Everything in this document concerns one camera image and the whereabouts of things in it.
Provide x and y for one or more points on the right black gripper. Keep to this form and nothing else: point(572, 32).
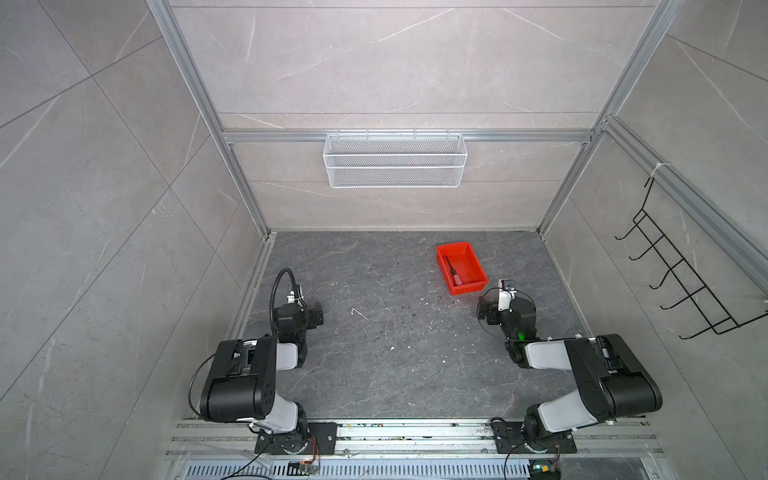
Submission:
point(493, 311)

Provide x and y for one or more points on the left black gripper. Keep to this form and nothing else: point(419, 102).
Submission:
point(314, 316)

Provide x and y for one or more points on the pink handled screwdriver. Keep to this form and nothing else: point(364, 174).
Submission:
point(455, 276)

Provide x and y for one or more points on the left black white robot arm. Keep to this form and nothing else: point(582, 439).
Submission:
point(241, 383)

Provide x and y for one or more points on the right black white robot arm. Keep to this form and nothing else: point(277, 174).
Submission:
point(610, 381)

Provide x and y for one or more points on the red plastic bin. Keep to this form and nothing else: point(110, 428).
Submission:
point(466, 263)

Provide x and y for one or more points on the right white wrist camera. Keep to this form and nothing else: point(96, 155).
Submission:
point(506, 294)

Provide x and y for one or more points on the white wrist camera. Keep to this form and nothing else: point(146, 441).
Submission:
point(506, 294)
point(295, 296)

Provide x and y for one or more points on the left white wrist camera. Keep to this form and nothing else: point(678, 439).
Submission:
point(295, 296)

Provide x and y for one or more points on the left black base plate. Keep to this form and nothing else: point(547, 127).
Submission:
point(314, 438)

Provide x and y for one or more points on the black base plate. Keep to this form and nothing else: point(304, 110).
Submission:
point(517, 437)
point(314, 438)

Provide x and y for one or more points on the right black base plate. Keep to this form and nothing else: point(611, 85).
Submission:
point(517, 437)

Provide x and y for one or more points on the white wire mesh basket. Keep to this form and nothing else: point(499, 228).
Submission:
point(394, 160)

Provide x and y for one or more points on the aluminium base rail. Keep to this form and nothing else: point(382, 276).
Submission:
point(420, 438)

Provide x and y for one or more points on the black wire hook rack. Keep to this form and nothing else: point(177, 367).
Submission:
point(695, 290)

